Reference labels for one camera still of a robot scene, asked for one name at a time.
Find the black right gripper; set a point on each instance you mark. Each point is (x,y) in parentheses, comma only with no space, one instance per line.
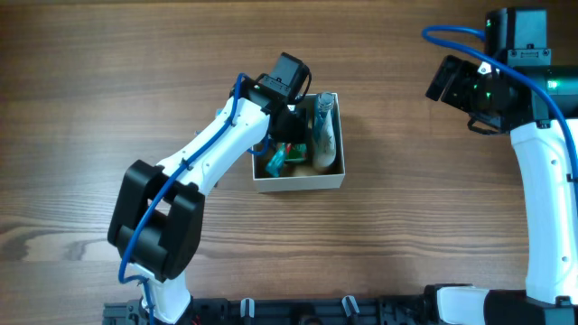
(442,78)

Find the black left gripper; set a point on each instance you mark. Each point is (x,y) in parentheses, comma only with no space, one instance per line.
(294,127)

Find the green Dettol soap box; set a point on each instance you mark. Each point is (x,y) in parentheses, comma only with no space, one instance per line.
(296,153)

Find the white leaf-print lotion tube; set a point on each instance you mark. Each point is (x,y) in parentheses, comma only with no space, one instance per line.
(325,151)

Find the blue mouthwash bottle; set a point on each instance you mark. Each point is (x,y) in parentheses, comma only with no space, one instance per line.
(324,103)

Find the Colgate toothpaste tube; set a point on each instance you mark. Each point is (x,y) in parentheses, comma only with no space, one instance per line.
(276,163)

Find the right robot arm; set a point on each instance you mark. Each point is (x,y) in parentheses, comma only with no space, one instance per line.
(515,44)

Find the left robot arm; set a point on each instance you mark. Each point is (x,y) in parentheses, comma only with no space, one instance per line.
(157,220)

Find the white open cardboard box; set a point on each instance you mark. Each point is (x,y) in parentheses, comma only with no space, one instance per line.
(303,176)

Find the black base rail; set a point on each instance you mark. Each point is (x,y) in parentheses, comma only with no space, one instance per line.
(390,310)

